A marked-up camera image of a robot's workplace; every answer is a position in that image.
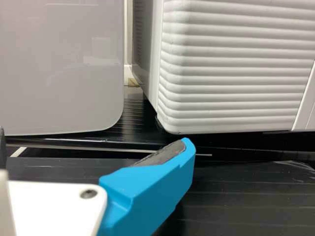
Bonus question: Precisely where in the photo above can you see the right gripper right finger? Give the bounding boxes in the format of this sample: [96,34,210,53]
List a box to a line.
[97,137,197,236]

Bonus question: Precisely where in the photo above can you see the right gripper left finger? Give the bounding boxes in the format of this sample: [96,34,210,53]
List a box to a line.
[0,126,6,170]

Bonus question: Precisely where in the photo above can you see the black platform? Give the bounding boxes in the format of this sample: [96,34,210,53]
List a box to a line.
[6,144,315,236]
[4,85,315,160]

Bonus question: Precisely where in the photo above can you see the white box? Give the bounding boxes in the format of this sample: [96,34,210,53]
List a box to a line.
[0,0,125,136]

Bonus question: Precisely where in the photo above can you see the incubator door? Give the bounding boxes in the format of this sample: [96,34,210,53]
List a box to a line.
[157,0,315,135]

